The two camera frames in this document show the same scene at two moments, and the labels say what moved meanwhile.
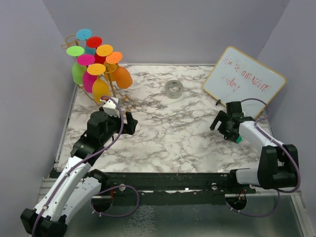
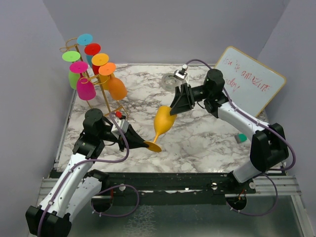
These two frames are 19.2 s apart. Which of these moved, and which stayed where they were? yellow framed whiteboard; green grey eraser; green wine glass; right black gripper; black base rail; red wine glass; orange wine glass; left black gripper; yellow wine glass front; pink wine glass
Moved: right black gripper; left black gripper; red wine glass; orange wine glass; yellow wine glass front; green wine glass; pink wine glass
Stayed: green grey eraser; black base rail; yellow framed whiteboard
